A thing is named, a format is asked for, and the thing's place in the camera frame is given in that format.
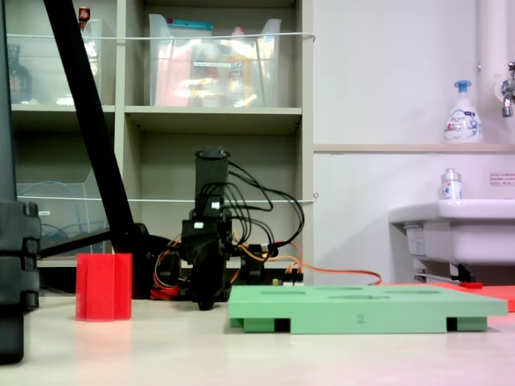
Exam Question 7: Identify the red printed wall sign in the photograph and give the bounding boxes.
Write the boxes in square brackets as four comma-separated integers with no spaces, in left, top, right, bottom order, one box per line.
[488,172,515,187]

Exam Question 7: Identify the clear plastic storage bin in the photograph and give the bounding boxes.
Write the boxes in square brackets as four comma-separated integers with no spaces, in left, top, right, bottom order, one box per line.
[15,168,112,255]
[148,14,282,108]
[6,18,104,106]

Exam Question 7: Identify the dark glass bottle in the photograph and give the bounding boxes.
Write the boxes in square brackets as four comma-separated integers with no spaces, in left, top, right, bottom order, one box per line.
[6,43,33,105]

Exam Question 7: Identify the orange wire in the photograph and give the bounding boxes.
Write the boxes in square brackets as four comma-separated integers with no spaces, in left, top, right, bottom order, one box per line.
[237,240,383,287]

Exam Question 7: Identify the white sink basin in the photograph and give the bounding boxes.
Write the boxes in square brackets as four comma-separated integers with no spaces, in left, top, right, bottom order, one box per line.
[388,198,515,283]

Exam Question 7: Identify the beige shelf unit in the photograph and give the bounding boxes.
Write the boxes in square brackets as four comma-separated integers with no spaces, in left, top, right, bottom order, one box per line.
[0,0,315,282]

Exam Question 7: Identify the small clear sanitizer bottle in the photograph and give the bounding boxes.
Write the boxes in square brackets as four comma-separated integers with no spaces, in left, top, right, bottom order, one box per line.
[439,167,464,201]

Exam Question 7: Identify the black three-wire cable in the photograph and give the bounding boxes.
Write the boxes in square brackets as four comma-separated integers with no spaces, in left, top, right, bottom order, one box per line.
[196,183,275,242]
[227,160,306,259]

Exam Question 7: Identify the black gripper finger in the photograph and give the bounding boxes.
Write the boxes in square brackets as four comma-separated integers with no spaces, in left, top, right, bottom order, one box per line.
[208,261,228,306]
[191,263,212,312]

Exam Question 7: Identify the green shape sorter board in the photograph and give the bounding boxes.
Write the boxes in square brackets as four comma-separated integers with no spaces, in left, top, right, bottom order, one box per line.
[227,284,509,335]

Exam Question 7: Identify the notched black stack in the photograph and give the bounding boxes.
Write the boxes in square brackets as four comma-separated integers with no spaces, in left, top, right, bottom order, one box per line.
[0,0,42,365]

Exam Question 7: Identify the thick black tripod leg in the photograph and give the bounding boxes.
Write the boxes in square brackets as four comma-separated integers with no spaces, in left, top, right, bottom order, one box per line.
[42,0,140,262]

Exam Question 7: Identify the metal faucet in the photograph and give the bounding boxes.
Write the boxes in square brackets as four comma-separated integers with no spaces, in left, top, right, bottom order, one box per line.
[492,61,515,119]

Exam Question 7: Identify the thin black tripod brace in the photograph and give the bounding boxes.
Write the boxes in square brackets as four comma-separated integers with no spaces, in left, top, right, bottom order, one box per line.
[39,228,113,259]

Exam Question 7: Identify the white pump soap bottle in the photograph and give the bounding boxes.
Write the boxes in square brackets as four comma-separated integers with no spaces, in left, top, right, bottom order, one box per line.
[443,80,484,144]

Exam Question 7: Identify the red cross columnar block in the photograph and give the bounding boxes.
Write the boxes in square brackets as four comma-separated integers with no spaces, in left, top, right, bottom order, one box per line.
[75,253,134,322]

